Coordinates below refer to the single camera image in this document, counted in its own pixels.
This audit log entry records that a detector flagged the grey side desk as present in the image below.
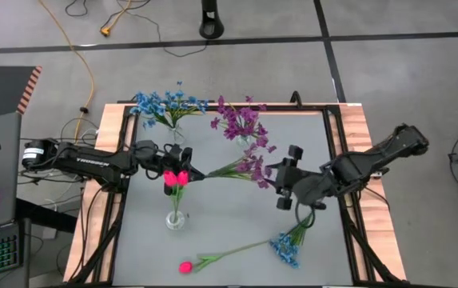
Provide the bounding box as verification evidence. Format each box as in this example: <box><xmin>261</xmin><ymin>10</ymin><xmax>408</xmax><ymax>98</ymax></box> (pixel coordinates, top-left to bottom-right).
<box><xmin>0</xmin><ymin>111</ymin><xmax>32</xmax><ymax>288</ymax></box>

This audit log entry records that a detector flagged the black desk support beam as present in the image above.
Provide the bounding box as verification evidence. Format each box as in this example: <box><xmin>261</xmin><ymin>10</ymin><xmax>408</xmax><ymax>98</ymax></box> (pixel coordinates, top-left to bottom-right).
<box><xmin>14</xmin><ymin>198</ymin><xmax>78</xmax><ymax>234</ymax></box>

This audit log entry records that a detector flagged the blue artificial flower bunch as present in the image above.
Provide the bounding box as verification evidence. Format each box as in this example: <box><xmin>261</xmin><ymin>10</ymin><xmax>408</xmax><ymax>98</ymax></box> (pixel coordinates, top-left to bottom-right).
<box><xmin>269</xmin><ymin>211</ymin><xmax>316</xmax><ymax>269</ymax></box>
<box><xmin>154</xmin><ymin>81</ymin><xmax>209</xmax><ymax>131</ymax></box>
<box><xmin>129</xmin><ymin>90</ymin><xmax>165</xmax><ymax>130</ymax></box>

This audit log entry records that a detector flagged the purple artificial flower bunch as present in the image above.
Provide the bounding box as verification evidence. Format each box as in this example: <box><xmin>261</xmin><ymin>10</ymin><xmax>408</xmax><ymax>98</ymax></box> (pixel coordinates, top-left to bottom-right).
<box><xmin>205</xmin><ymin>144</ymin><xmax>278</xmax><ymax>190</ymax></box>
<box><xmin>210</xmin><ymin>94</ymin><xmax>253</xmax><ymax>141</ymax></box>
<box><xmin>232</xmin><ymin>95</ymin><xmax>270</xmax><ymax>148</ymax></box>

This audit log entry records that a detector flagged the red artificial tulip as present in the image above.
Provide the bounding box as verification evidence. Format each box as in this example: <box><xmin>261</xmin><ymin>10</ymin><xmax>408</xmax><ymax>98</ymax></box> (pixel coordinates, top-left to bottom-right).
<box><xmin>178</xmin><ymin>239</ymin><xmax>272</xmax><ymax>275</ymax></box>
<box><xmin>163</xmin><ymin>170</ymin><xmax>180</xmax><ymax>225</ymax></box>
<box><xmin>176</xmin><ymin>170</ymin><xmax>190</xmax><ymax>225</ymax></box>

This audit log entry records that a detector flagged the grey table mat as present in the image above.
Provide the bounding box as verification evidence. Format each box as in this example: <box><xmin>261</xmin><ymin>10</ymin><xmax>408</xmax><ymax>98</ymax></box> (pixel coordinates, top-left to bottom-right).
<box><xmin>112</xmin><ymin>110</ymin><xmax>353</xmax><ymax>286</ymax></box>

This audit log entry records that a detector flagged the yellow cable with plug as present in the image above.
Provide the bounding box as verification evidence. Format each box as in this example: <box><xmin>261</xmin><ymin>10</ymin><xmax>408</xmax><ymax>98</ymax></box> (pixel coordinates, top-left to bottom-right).
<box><xmin>99</xmin><ymin>0</ymin><xmax>133</xmax><ymax>38</ymax></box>

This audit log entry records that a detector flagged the black floor cable loop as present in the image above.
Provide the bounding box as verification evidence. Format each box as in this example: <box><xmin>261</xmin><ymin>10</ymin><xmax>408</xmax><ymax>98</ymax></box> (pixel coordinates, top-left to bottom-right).
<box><xmin>64</xmin><ymin>0</ymin><xmax>90</xmax><ymax>18</ymax></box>

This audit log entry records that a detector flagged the black round stand base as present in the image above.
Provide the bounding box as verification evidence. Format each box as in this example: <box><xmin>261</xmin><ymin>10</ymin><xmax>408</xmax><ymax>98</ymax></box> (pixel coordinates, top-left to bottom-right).
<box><xmin>198</xmin><ymin>0</ymin><xmax>225</xmax><ymax>40</ymax></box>

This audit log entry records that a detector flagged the black mat orange striped edge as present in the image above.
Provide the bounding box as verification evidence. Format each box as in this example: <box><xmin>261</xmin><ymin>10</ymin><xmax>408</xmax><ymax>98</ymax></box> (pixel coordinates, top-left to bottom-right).
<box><xmin>0</xmin><ymin>65</ymin><xmax>44</xmax><ymax>123</ymax></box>

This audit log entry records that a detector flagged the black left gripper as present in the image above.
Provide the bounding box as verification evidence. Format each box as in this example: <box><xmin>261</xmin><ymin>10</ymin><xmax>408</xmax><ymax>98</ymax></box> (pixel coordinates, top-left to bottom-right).
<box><xmin>156</xmin><ymin>143</ymin><xmax>207</xmax><ymax>197</ymax></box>

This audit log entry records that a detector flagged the black aluminium table frame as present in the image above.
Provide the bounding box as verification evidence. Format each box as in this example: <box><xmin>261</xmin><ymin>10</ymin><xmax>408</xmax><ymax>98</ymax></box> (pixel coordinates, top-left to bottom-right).
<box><xmin>64</xmin><ymin>102</ymin><xmax>408</xmax><ymax>287</ymax></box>

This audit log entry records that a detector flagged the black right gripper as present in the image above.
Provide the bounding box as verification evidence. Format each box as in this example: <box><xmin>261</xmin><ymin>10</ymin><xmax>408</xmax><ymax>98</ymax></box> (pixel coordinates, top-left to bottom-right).
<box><xmin>269</xmin><ymin>145</ymin><xmax>308</xmax><ymax>211</ymax></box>

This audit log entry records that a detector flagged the thin black floor cable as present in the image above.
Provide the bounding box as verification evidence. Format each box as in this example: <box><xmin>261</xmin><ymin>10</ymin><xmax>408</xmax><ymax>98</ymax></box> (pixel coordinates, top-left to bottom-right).
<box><xmin>108</xmin><ymin>0</ymin><xmax>209</xmax><ymax>58</ymax></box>

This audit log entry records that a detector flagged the yellow extension cable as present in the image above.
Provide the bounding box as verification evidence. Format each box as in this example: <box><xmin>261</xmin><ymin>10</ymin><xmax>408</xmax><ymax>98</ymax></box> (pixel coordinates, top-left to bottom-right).
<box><xmin>38</xmin><ymin>0</ymin><xmax>96</xmax><ymax>163</ymax></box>

